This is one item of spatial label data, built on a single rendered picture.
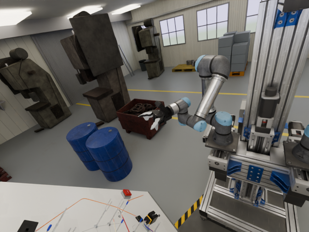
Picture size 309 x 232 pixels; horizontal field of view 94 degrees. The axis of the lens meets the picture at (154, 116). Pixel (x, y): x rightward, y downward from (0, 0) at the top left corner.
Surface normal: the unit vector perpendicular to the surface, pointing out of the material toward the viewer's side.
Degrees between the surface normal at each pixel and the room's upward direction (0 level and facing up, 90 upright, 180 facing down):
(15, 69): 90
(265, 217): 0
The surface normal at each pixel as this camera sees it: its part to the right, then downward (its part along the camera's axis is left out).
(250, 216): -0.21, -0.83
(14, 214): 0.51, -0.86
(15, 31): 0.83, 0.13
